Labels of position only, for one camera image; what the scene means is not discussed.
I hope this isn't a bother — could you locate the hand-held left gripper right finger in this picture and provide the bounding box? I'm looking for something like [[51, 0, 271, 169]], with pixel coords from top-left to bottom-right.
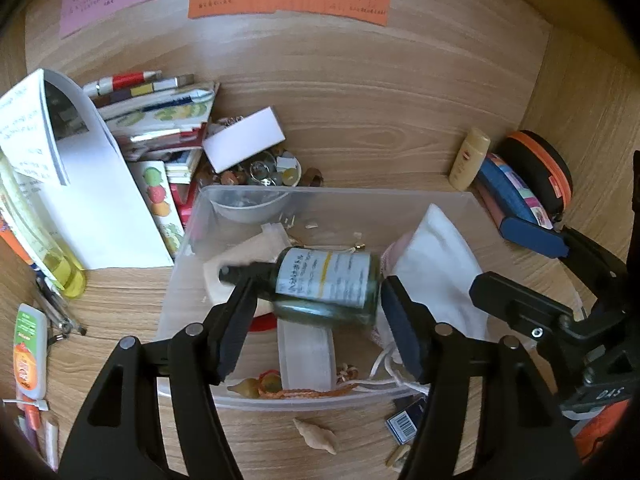
[[380, 275, 583, 480]]

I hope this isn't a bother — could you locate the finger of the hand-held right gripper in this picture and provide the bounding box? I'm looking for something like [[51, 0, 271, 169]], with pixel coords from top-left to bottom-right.
[[469, 271, 576, 353], [554, 225, 628, 286]]

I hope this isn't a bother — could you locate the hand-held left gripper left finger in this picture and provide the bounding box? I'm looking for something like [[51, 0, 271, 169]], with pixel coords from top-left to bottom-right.
[[57, 275, 258, 480]]

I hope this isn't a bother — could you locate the translucent white tape roll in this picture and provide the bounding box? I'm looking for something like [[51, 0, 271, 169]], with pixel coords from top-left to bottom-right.
[[276, 320, 337, 393]]

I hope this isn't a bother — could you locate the green glass bottle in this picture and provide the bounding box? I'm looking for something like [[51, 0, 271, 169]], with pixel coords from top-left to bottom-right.
[[218, 247, 383, 326]]

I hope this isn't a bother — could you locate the clear plastic storage box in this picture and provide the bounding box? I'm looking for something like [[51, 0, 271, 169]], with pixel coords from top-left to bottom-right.
[[156, 185, 583, 413]]

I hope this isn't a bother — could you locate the wooden desktop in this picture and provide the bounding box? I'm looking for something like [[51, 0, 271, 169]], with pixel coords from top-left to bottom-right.
[[0, 0, 640, 480]]

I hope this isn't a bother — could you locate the small tan gourd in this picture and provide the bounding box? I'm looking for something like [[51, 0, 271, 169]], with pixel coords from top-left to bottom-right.
[[227, 370, 283, 401]]

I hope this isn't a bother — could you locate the pink pouch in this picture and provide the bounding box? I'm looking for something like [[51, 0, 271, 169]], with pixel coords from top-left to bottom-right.
[[382, 232, 416, 277]]

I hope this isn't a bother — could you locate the blue pencil case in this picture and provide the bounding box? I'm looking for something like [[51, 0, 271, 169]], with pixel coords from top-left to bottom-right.
[[472, 154, 571, 258]]

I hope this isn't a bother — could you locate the beige packet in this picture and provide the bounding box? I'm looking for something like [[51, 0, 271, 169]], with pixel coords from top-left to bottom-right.
[[202, 225, 292, 317]]

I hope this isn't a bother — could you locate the blue small box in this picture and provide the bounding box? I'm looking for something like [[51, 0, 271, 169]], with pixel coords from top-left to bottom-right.
[[385, 395, 431, 444]]

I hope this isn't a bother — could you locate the black and orange round case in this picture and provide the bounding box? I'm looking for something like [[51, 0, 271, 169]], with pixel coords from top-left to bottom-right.
[[495, 130, 573, 222]]

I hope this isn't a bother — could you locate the tan seashell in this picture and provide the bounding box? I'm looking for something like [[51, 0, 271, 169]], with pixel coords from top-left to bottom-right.
[[292, 417, 338, 456]]

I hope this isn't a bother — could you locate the white bowl of beads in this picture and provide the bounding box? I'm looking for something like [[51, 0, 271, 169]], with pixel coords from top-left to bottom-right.
[[200, 147, 303, 224]]

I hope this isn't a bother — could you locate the red small packet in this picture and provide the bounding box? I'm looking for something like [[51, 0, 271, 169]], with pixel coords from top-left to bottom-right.
[[170, 182, 198, 222]]

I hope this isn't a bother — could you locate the pale yellow tube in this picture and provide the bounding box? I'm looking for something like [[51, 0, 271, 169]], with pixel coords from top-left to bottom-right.
[[448, 127, 492, 192]]

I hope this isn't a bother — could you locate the colourful fruit sticker sheet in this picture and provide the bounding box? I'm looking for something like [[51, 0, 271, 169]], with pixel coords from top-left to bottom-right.
[[136, 160, 186, 261]]

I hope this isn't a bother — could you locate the yellow-green plastic bottle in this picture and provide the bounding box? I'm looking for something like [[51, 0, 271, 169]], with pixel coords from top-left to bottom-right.
[[0, 152, 87, 298]]

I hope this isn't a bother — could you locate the white open booklet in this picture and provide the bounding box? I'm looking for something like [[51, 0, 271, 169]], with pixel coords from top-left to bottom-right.
[[0, 69, 175, 270]]

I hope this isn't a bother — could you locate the white card box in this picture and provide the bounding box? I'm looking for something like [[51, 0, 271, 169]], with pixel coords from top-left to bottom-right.
[[202, 106, 287, 173]]

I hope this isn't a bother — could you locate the green orange tube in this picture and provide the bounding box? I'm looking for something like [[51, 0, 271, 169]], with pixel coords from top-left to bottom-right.
[[12, 303, 50, 398]]

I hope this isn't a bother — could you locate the stack of books and boxes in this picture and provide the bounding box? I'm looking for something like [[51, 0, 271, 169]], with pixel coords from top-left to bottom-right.
[[120, 122, 208, 183]]

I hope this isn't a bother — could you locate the white clip with orange pens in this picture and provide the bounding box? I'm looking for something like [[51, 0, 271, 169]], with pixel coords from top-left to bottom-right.
[[2, 397, 58, 466]]

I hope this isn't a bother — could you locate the green melon sticker sheet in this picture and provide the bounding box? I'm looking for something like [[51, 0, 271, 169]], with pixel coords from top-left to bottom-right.
[[102, 101, 216, 133]]

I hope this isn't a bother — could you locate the orange packet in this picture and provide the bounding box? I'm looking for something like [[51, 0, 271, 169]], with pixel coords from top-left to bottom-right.
[[0, 210, 38, 268]]

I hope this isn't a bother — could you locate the white envelope with blue stripe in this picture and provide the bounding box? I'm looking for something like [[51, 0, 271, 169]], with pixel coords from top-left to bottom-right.
[[100, 82, 221, 121]]

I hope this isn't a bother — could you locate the purple and yellow pen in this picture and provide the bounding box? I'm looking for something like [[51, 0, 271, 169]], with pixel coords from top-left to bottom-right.
[[92, 74, 196, 108]]

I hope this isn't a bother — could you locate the red and white marker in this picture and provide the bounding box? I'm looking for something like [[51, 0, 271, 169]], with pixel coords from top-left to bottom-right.
[[82, 70, 163, 97]]

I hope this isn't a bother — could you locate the white cloth drawstring bag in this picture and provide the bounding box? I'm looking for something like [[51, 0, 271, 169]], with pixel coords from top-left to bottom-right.
[[372, 203, 493, 392]]

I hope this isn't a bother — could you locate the orange braided cord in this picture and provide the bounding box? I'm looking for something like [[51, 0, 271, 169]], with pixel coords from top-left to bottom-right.
[[260, 383, 362, 402]]

